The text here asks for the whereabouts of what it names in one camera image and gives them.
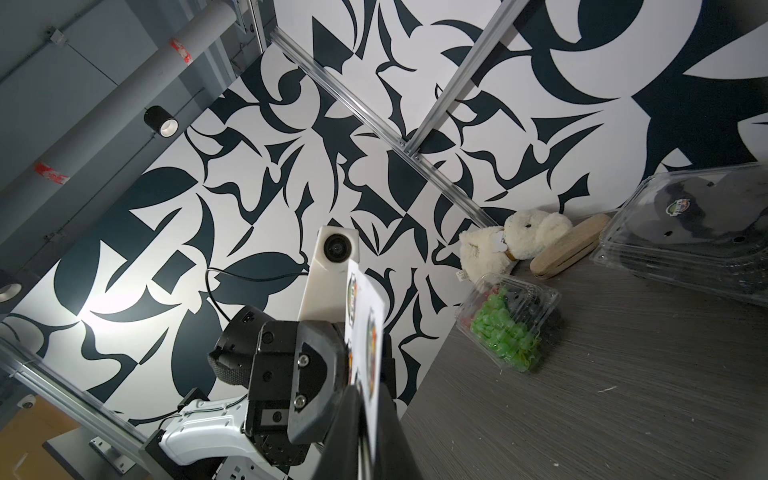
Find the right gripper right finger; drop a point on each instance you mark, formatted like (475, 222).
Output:
(394, 459)

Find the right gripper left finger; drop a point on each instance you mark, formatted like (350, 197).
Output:
(340, 457)

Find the white fruit sticker sheet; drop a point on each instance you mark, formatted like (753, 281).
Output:
(363, 334)

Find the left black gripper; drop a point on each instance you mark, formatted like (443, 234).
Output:
(296, 374)

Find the green grape clamshell box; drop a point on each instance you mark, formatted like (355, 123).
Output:
(505, 317)

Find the small round fruit sticker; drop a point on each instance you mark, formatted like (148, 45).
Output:
(678, 207)

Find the white plush toy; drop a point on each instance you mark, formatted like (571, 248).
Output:
(497, 249)

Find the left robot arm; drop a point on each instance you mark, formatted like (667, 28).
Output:
(203, 439)

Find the grey ceiling pipe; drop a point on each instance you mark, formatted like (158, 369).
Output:
(53, 168)

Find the empty stacked clamshell boxes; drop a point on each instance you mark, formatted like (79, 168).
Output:
(719, 245)

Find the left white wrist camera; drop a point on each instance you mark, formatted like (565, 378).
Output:
(324, 293)

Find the black ceiling spot lamp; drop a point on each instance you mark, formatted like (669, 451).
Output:
(161, 121)

